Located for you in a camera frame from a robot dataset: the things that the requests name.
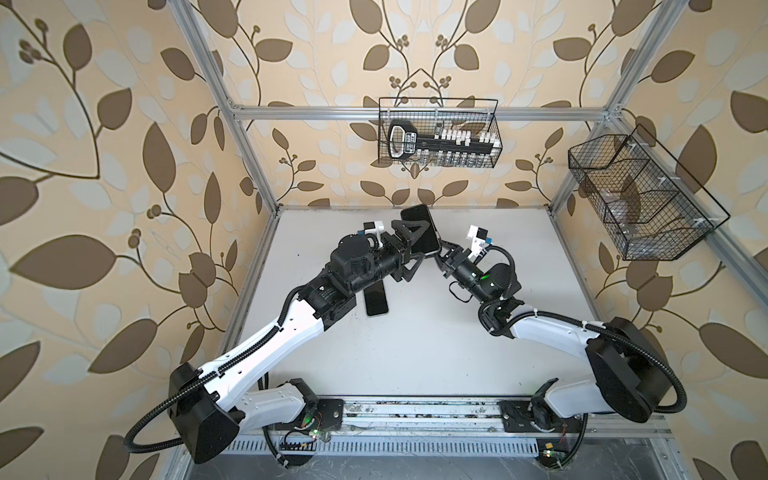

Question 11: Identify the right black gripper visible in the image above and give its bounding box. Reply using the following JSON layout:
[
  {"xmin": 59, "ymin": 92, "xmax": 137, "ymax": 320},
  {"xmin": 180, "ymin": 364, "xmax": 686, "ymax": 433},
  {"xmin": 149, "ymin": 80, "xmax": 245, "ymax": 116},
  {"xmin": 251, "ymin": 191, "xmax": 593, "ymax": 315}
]
[{"xmin": 430, "ymin": 237, "xmax": 492, "ymax": 309}]

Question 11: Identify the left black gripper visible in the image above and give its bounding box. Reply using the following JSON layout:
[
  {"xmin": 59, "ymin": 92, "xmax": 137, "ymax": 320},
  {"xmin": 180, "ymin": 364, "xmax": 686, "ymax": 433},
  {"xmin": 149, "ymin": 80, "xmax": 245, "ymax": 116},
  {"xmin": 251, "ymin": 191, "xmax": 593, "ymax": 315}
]
[{"xmin": 345, "ymin": 217, "xmax": 426, "ymax": 298}]

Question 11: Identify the black phone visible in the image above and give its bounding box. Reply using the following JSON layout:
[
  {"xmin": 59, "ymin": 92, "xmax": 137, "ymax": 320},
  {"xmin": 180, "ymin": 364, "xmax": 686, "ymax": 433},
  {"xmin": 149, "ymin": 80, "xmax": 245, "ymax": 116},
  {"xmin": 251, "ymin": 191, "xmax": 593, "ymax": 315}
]
[{"xmin": 400, "ymin": 204, "xmax": 441, "ymax": 257}]

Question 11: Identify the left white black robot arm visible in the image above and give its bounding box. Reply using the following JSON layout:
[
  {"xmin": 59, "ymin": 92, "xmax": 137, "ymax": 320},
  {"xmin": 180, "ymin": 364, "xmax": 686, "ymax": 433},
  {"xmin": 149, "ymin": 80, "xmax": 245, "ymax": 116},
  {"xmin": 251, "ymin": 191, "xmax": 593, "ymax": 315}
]
[{"xmin": 123, "ymin": 220, "xmax": 434, "ymax": 464}]

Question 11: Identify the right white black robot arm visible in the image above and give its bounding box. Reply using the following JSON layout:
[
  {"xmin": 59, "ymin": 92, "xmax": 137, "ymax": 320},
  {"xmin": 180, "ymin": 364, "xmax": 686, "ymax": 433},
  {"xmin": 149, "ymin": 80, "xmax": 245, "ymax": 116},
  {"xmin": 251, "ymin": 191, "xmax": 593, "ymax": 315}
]
[{"xmin": 435, "ymin": 241, "xmax": 688, "ymax": 470}]

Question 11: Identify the black smartphone on table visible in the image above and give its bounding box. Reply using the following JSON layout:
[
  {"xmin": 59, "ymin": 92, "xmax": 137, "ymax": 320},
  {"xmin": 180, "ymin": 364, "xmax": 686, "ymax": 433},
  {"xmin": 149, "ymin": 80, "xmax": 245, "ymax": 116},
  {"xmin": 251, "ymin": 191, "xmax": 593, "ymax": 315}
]
[{"xmin": 363, "ymin": 280, "xmax": 389, "ymax": 317}]

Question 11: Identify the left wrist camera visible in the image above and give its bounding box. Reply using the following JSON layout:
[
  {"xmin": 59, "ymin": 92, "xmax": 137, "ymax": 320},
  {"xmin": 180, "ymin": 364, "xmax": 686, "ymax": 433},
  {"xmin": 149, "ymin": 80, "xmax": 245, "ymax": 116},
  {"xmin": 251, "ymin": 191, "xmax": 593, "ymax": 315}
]
[{"xmin": 363, "ymin": 221, "xmax": 385, "ymax": 237}]

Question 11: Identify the back wire basket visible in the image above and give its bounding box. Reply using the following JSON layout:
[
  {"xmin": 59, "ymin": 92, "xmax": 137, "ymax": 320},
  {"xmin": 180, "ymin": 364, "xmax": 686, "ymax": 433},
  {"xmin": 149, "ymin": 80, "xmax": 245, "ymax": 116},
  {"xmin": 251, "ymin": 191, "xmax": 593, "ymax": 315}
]
[{"xmin": 377, "ymin": 96, "xmax": 503, "ymax": 170}]

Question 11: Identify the wire basket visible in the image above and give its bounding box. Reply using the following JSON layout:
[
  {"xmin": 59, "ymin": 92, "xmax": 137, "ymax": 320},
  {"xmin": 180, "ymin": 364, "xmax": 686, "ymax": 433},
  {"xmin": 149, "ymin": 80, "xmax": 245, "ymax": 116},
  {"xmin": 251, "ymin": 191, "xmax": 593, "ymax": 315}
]
[
  {"xmin": 377, "ymin": 96, "xmax": 503, "ymax": 170},
  {"xmin": 568, "ymin": 125, "xmax": 731, "ymax": 261}
]

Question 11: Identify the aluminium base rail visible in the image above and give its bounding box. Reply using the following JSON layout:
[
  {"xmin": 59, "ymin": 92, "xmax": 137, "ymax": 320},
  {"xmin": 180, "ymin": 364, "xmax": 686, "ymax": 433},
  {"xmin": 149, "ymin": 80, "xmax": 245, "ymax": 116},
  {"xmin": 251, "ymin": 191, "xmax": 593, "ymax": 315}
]
[{"xmin": 224, "ymin": 396, "xmax": 671, "ymax": 459}]

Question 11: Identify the right wire basket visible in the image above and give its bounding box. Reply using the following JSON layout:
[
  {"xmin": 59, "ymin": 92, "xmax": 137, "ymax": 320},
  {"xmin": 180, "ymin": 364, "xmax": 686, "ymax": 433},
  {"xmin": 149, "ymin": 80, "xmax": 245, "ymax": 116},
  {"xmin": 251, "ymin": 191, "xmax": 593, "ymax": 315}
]
[{"xmin": 568, "ymin": 125, "xmax": 731, "ymax": 261}]

